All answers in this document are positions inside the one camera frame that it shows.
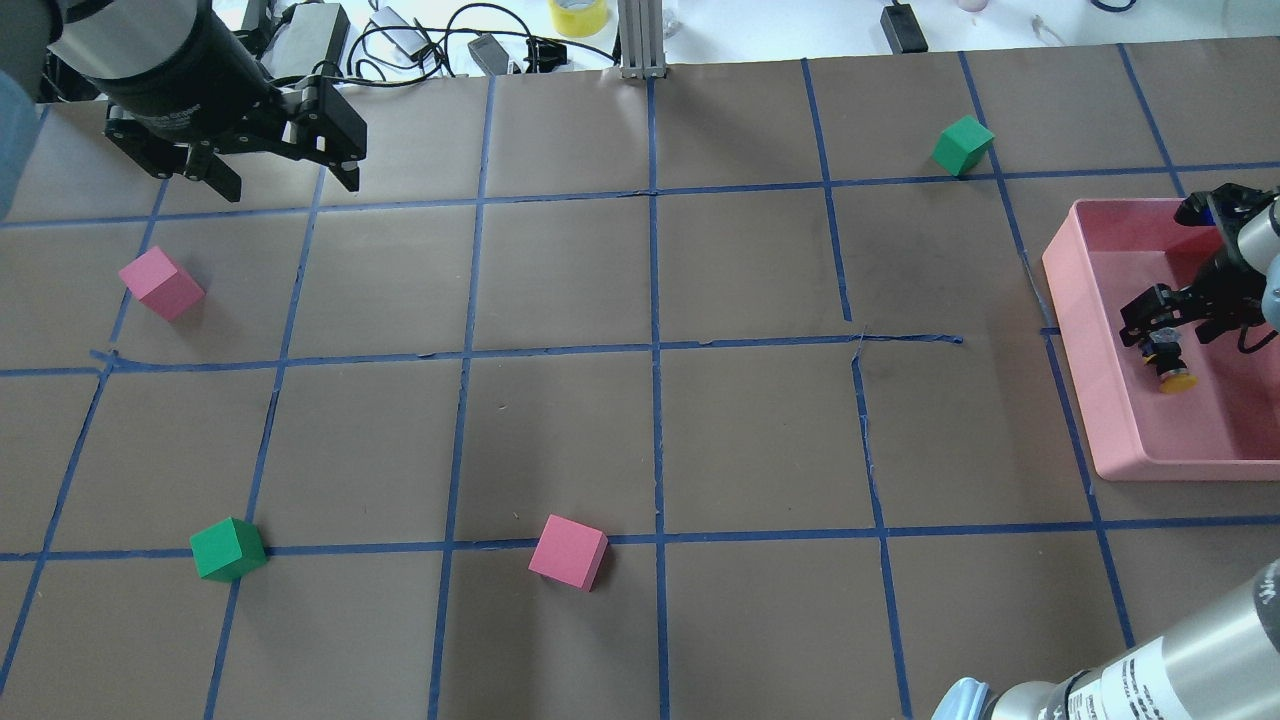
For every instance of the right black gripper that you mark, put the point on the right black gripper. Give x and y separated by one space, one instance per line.
1222 281

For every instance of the green cube at near corner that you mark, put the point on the green cube at near corner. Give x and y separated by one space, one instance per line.
960 146

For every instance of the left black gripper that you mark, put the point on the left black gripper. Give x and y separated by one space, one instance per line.
185 80

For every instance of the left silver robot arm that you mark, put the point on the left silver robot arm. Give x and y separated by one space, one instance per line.
88 36

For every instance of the yellow tape roll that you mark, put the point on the yellow tape roll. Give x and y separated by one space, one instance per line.
578 19

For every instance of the pink cube at far edge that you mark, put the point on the pink cube at far edge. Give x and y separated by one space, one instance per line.
161 284

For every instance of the yellow push button switch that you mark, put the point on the yellow push button switch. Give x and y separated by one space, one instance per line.
1162 351

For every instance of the green cube near left arm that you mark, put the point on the green cube near left arm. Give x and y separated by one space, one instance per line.
227 550

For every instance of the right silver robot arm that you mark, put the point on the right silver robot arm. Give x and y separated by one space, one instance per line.
1218 663

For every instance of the pink plastic tray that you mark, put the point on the pink plastic tray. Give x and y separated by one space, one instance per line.
1169 405

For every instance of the black box on bench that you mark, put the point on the black box on bench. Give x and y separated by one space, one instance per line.
902 29

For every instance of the aluminium profile post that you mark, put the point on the aluminium profile post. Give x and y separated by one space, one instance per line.
640 35

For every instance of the pink cube near centre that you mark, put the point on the pink cube near centre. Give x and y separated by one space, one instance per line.
569 552

